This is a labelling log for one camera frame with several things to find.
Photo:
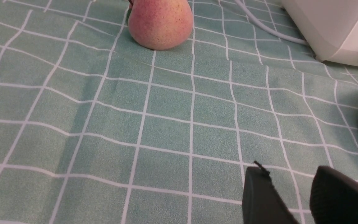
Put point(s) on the white two-slot toaster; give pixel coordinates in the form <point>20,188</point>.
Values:
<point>330,27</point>

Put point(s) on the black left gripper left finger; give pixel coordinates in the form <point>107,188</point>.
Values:
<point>261,203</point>

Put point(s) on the green white checked tablecloth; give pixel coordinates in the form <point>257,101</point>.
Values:
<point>95,129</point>

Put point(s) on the pink yellow peach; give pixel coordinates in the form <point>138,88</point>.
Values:
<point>160,24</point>

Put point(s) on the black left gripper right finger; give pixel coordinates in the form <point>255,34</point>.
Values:
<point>334,197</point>

